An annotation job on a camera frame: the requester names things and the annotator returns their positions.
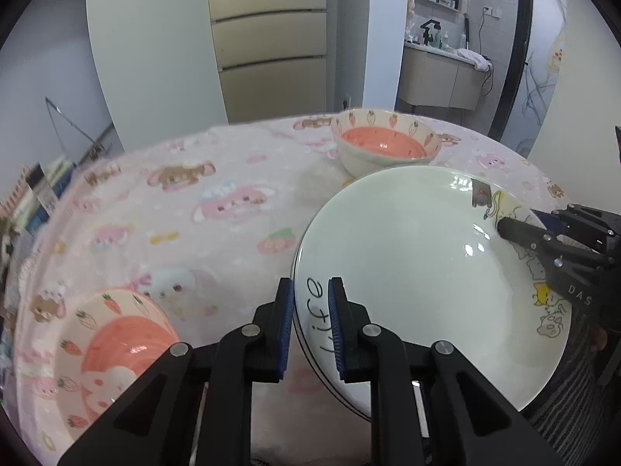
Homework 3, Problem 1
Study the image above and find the pink strawberry print bowl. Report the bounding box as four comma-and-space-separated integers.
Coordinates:
54, 289, 181, 442
331, 109, 442, 179

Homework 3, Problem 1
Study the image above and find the pink printed blanket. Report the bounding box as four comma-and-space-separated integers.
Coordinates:
5, 113, 578, 466

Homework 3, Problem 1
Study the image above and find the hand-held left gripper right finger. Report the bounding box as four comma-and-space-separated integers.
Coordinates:
328, 276, 566, 466

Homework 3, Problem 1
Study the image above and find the grey striped cloth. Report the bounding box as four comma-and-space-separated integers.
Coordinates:
526, 301, 621, 466

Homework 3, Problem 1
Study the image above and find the black door frame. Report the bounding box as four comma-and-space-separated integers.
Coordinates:
487, 0, 534, 144

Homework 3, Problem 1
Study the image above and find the white figurine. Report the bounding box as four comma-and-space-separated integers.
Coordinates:
406, 0, 421, 40

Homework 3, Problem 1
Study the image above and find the black faucet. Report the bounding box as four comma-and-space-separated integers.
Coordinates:
420, 18, 441, 48

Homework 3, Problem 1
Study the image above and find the beige vanity cabinet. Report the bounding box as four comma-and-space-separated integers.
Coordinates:
395, 41, 493, 110

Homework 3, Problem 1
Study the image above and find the black power cable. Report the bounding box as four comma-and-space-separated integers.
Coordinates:
478, 10, 494, 99

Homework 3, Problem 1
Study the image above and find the white plate with cat print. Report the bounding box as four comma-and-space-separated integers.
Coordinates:
292, 165, 576, 422

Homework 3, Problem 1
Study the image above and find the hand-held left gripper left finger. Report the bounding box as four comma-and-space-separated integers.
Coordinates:
57, 276, 296, 466

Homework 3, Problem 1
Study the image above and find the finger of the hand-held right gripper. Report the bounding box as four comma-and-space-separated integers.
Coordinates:
531, 206, 621, 253
496, 216, 607, 273

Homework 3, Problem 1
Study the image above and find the light crumpled towel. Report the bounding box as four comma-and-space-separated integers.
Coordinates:
456, 47, 492, 71

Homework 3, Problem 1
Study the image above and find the gold refrigerator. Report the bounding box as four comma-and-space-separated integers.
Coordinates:
206, 0, 335, 124

